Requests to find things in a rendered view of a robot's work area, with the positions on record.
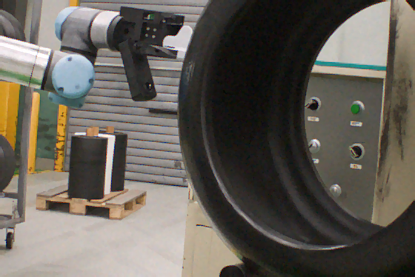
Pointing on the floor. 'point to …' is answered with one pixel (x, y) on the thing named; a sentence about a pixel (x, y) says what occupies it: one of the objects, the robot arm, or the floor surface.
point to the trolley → (9, 25)
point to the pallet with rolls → (95, 177)
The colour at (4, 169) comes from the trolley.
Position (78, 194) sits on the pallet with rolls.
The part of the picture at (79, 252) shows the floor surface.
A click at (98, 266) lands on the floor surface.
